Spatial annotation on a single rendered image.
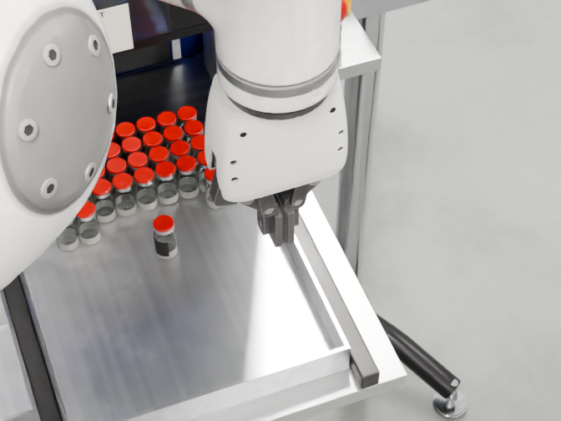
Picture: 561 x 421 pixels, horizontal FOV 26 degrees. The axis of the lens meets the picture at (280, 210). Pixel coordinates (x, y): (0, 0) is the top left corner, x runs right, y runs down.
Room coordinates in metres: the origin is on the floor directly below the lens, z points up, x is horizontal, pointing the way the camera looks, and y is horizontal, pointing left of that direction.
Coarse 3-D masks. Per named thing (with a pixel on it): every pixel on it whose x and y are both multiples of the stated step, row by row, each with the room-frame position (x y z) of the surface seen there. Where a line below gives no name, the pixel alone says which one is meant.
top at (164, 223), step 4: (160, 216) 0.75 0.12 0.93; (164, 216) 0.75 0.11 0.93; (168, 216) 0.75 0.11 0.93; (156, 220) 0.75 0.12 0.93; (160, 220) 0.75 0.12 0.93; (164, 220) 0.75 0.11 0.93; (168, 220) 0.75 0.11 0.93; (172, 220) 0.75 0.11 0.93; (156, 224) 0.74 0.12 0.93; (160, 224) 0.74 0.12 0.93; (164, 224) 0.74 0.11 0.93; (168, 224) 0.74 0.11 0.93; (172, 224) 0.74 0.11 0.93; (156, 228) 0.74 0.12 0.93; (160, 228) 0.74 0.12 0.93; (164, 228) 0.74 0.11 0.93; (168, 228) 0.74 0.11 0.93; (172, 228) 0.74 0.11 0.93
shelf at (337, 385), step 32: (192, 64) 1.02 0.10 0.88; (128, 96) 0.97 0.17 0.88; (160, 96) 0.97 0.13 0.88; (192, 96) 0.97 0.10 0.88; (320, 224) 0.78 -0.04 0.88; (352, 288) 0.70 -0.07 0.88; (384, 352) 0.63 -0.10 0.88; (320, 384) 0.59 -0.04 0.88; (352, 384) 0.59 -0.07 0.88; (384, 384) 0.59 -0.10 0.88; (32, 416) 0.56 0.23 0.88; (64, 416) 0.56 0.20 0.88; (224, 416) 0.56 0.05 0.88; (256, 416) 0.56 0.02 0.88; (288, 416) 0.56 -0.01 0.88
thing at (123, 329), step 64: (64, 256) 0.74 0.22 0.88; (128, 256) 0.74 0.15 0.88; (192, 256) 0.74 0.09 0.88; (256, 256) 0.74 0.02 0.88; (64, 320) 0.66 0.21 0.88; (128, 320) 0.66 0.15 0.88; (192, 320) 0.66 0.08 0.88; (256, 320) 0.66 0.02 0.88; (320, 320) 0.66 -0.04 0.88; (64, 384) 0.59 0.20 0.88; (128, 384) 0.59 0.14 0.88; (192, 384) 0.59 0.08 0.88; (256, 384) 0.58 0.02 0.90
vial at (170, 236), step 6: (174, 228) 0.75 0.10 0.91; (156, 234) 0.74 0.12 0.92; (162, 234) 0.74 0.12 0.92; (168, 234) 0.74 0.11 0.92; (174, 234) 0.74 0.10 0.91; (156, 240) 0.74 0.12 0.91; (162, 240) 0.74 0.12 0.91; (168, 240) 0.74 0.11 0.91; (174, 240) 0.74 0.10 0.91; (174, 246) 0.74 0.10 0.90; (156, 252) 0.74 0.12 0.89; (174, 252) 0.74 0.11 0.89; (168, 258) 0.73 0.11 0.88
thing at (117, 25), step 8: (112, 8) 0.92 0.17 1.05; (120, 8) 0.92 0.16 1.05; (128, 8) 0.93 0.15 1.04; (104, 16) 0.92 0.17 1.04; (112, 16) 0.92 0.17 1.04; (120, 16) 0.92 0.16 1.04; (128, 16) 0.93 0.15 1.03; (104, 24) 0.92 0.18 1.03; (112, 24) 0.92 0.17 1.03; (120, 24) 0.92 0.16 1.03; (128, 24) 0.93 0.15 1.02; (112, 32) 0.92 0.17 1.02; (120, 32) 0.92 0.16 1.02; (128, 32) 0.93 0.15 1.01; (112, 40) 0.92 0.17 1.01; (120, 40) 0.92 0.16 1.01; (128, 40) 0.92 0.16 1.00; (112, 48) 0.92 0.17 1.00; (120, 48) 0.92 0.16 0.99; (128, 48) 0.92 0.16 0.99
